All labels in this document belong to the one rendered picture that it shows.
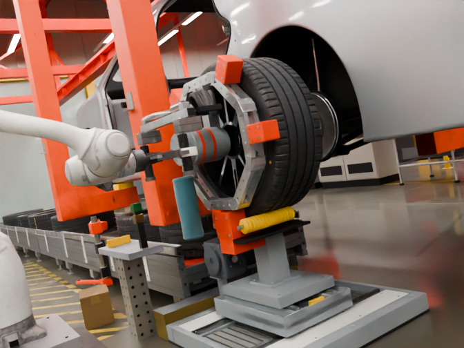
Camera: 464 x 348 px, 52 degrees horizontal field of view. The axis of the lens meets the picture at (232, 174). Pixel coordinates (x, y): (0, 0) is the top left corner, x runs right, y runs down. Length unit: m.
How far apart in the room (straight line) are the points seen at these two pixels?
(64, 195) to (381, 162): 4.42
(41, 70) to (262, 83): 2.73
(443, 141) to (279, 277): 2.15
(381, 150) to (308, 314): 5.23
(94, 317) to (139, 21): 1.58
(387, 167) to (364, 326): 5.26
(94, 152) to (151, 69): 1.07
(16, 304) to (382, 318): 1.29
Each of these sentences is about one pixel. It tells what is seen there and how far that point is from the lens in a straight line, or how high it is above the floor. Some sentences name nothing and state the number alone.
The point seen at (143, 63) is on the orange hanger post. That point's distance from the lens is 2.36.
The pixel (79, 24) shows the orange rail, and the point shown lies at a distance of 8.40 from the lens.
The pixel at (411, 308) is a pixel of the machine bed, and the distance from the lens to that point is 2.12.
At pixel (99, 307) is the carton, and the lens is 2.82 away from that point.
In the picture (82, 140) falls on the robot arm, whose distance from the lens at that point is 1.38.
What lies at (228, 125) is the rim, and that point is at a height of 0.92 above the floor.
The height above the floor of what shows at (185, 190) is 0.68.
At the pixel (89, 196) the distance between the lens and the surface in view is 4.19.
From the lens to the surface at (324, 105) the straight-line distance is 2.19.
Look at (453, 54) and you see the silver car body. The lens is 1.69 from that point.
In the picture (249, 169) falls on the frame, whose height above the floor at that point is 0.73.
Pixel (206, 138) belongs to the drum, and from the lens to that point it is 1.86.
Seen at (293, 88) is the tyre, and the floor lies 0.99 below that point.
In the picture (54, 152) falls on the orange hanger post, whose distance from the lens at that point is 4.14.
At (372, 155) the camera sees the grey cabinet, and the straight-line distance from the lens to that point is 6.89.
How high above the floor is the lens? 0.79
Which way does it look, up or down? 2 degrees down
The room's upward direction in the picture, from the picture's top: 11 degrees counter-clockwise
